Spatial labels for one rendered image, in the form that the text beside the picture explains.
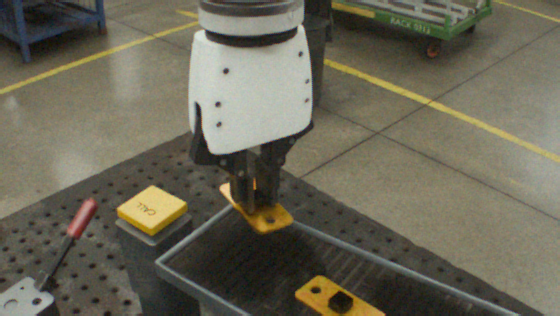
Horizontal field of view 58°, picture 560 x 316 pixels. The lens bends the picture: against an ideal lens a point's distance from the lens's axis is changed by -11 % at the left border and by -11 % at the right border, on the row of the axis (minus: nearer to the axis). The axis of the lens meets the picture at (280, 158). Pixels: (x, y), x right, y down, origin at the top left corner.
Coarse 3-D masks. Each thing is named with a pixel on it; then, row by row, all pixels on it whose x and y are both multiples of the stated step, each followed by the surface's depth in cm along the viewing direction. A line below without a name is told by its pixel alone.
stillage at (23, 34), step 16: (16, 0) 379; (32, 0) 416; (48, 0) 412; (64, 0) 439; (96, 0) 435; (0, 16) 467; (16, 16) 385; (32, 16) 447; (48, 16) 427; (64, 16) 453; (80, 16) 450; (96, 16) 440; (0, 32) 429; (16, 32) 425; (32, 32) 419; (48, 32) 411
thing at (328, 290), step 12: (324, 276) 53; (300, 288) 52; (312, 288) 52; (324, 288) 52; (336, 288) 52; (300, 300) 50; (312, 300) 50; (324, 300) 50; (336, 300) 49; (348, 300) 49; (360, 300) 50; (324, 312) 49; (336, 312) 49; (348, 312) 49; (360, 312) 49; (372, 312) 49
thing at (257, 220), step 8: (224, 184) 56; (224, 192) 55; (256, 192) 54; (232, 200) 54; (256, 200) 52; (264, 200) 53; (240, 208) 53; (256, 208) 53; (264, 208) 53; (272, 208) 53; (280, 208) 53; (248, 216) 52; (256, 216) 52; (264, 216) 52; (272, 216) 52; (280, 216) 52; (288, 216) 52; (256, 224) 51; (264, 224) 51; (272, 224) 51; (280, 224) 51; (288, 224) 51; (256, 232) 50; (264, 232) 50
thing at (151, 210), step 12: (144, 192) 65; (156, 192) 65; (132, 204) 63; (144, 204) 63; (156, 204) 63; (168, 204) 63; (180, 204) 63; (120, 216) 62; (132, 216) 61; (144, 216) 61; (156, 216) 61; (168, 216) 61; (144, 228) 60; (156, 228) 60
